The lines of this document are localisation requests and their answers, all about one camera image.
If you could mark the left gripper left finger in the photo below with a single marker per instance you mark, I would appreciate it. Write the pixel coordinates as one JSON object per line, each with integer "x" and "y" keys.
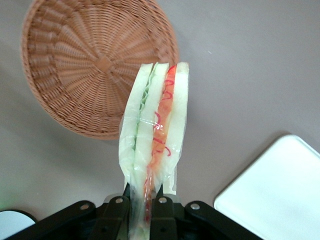
{"x": 82, "y": 220}

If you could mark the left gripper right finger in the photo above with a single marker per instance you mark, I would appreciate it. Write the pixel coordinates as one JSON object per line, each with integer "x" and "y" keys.
{"x": 200, "y": 220}

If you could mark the triangle sandwich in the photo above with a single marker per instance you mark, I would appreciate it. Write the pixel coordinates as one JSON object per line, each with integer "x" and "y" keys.
{"x": 155, "y": 125}

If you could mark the cream plastic tray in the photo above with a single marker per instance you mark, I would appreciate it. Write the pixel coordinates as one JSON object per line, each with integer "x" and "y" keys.
{"x": 275, "y": 195}

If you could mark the round brown wicker basket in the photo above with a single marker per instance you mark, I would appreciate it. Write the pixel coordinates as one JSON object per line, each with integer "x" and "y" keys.
{"x": 75, "y": 75}

